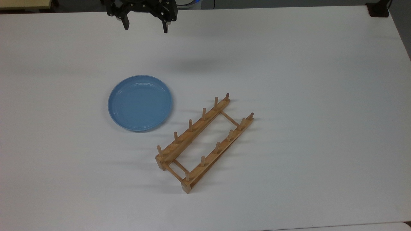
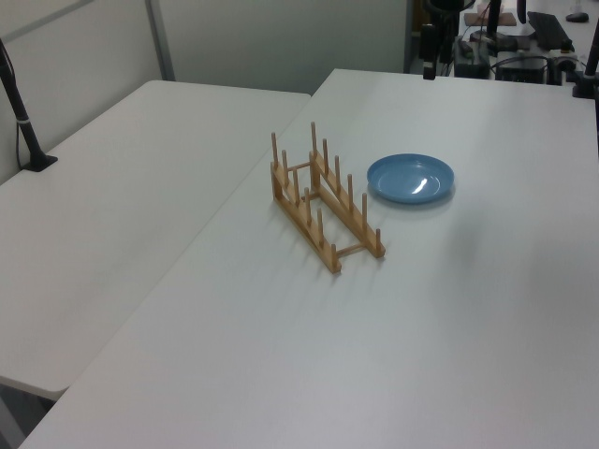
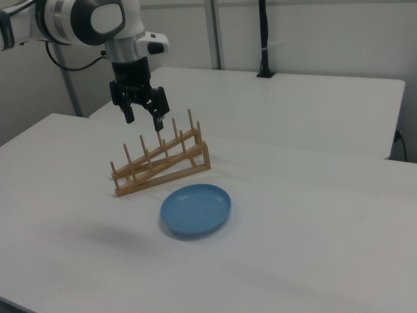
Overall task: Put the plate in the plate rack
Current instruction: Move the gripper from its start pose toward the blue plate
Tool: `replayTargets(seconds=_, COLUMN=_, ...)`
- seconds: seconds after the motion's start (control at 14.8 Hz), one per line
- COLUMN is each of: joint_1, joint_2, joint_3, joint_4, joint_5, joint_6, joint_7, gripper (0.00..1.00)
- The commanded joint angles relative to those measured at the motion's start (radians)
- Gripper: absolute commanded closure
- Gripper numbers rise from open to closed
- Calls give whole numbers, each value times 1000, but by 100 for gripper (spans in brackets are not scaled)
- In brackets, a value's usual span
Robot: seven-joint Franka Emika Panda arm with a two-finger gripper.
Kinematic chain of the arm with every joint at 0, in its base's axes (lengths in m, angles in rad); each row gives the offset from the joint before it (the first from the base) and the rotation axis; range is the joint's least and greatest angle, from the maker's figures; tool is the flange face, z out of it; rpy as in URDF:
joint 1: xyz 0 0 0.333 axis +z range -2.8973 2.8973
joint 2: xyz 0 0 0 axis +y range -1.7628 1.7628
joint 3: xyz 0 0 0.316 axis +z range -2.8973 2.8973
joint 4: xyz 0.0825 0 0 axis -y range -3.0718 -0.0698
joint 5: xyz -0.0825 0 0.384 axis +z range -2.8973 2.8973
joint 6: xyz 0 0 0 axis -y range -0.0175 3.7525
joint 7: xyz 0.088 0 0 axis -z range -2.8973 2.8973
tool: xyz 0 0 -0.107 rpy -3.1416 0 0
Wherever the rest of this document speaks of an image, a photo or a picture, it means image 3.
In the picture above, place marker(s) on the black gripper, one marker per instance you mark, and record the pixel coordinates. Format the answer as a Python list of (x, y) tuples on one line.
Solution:
[(132, 76)]

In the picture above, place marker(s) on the blue plate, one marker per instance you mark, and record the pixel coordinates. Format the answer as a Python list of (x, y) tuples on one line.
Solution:
[(195, 212)]

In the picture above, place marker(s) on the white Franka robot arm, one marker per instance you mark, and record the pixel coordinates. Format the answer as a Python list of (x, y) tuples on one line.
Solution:
[(65, 19)]

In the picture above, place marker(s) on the wooden plate rack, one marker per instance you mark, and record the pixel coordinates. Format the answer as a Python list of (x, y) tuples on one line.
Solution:
[(163, 178)]

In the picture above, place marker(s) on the aluminium frame post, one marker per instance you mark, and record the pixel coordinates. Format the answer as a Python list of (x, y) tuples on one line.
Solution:
[(215, 32)]

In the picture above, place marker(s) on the black camera stand with tape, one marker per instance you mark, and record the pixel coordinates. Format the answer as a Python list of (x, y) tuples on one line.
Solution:
[(264, 32)]

